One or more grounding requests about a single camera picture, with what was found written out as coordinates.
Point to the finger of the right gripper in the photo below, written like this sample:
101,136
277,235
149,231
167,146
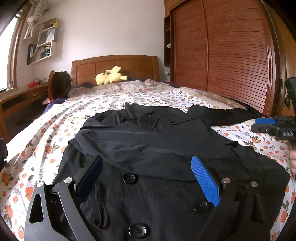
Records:
265,121
260,128

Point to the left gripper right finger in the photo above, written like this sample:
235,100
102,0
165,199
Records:
229,203

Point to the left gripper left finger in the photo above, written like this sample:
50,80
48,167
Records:
43,222

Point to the black coat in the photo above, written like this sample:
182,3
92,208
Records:
145,188

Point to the orange floral bed sheet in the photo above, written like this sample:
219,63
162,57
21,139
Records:
35,153

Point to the wooden slatted wardrobe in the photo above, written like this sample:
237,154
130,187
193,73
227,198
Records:
241,50

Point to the wooden desk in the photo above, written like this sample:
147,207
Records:
20,108

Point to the pink floral quilt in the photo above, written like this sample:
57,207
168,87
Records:
153,86

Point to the dark backpack on chair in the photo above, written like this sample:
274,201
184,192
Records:
59,85

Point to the red bowl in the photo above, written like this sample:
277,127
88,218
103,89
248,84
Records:
32,84

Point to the yellow plush toy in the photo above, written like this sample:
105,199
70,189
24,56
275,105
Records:
110,76

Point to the window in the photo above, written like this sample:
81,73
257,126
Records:
8,40

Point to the white hanging plush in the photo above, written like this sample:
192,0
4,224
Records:
40,8

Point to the white wall shelf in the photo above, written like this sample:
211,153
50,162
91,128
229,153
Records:
44,46

